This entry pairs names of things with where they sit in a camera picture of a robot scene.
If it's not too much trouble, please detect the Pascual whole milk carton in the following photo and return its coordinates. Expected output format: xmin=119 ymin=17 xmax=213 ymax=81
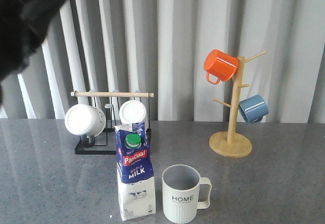
xmin=115 ymin=122 xmax=156 ymax=221

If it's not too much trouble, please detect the white HOME mug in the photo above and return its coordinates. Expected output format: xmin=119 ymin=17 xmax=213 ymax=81
xmin=162 ymin=164 xmax=212 ymax=223

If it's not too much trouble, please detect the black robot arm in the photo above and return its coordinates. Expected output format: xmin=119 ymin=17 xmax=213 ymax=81
xmin=1 ymin=0 xmax=66 ymax=80

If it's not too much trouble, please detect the white ribbed mug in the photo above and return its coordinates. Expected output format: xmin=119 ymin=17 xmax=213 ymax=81
xmin=119 ymin=100 xmax=149 ymax=130

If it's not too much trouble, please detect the orange enamel mug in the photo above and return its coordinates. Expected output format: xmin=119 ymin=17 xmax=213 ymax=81
xmin=204 ymin=49 xmax=239 ymax=85

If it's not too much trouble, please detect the wooden mug tree stand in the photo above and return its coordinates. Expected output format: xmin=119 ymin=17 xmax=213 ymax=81
xmin=209 ymin=56 xmax=252 ymax=158

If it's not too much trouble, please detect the grey pleated curtain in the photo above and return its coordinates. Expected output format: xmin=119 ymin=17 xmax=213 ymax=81
xmin=1 ymin=0 xmax=324 ymax=123

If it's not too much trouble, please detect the white smooth mug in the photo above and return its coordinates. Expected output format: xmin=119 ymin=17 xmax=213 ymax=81
xmin=64 ymin=104 xmax=106 ymax=137

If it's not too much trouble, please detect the blue enamel mug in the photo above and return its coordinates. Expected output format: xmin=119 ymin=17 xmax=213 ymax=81
xmin=239 ymin=94 xmax=269 ymax=123

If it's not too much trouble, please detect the black wire mug rack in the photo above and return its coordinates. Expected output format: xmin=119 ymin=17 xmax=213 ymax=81
xmin=71 ymin=90 xmax=154 ymax=155

